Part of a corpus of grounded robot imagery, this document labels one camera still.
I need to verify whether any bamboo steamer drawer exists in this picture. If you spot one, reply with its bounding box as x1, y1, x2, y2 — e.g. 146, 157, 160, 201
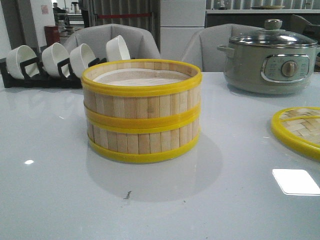
87, 116, 200, 164
81, 59, 202, 129

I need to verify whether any woven bamboo steamer lid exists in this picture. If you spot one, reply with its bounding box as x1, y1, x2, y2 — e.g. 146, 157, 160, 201
270, 106, 320, 161

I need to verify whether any grey chair left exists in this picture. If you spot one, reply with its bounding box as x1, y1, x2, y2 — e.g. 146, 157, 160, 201
62, 23, 161, 61

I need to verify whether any grey chair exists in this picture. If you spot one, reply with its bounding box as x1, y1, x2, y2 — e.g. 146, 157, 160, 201
180, 23, 259, 72
62, 23, 161, 61

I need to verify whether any grey chair right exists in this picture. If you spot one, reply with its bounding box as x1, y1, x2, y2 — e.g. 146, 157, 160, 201
180, 23, 259, 72

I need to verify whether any white bowl right end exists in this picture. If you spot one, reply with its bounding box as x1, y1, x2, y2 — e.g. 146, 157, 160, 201
105, 35, 131, 62

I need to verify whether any grey vertical curtain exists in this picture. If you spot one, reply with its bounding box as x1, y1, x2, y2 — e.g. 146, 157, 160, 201
88, 0, 160, 47

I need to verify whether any white cabinet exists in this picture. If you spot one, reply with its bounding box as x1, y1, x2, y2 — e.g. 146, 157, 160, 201
159, 0, 206, 60

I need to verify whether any white bowl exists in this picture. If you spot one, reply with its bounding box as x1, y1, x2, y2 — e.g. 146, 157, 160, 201
69, 43, 99, 78
42, 42, 70, 77
6, 45, 37, 80

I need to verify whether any green electric cooking pot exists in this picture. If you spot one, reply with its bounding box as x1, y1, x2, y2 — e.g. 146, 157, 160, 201
217, 43, 320, 95

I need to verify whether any red barrier belt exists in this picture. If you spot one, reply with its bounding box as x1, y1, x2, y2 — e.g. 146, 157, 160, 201
97, 12, 152, 19

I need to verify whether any black bowl rack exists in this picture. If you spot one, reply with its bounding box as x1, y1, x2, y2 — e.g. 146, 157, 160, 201
0, 57, 108, 89

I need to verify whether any red fire extinguisher box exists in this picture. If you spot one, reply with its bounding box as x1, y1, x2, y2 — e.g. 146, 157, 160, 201
44, 25, 60, 47

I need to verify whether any glass pot lid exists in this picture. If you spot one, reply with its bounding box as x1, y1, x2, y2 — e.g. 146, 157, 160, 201
229, 19, 318, 48

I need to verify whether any dark counter with shelf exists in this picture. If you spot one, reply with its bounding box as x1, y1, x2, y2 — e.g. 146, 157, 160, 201
205, 9, 320, 30

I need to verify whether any white bowl far left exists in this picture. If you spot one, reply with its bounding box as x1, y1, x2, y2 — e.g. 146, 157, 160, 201
6, 45, 37, 80

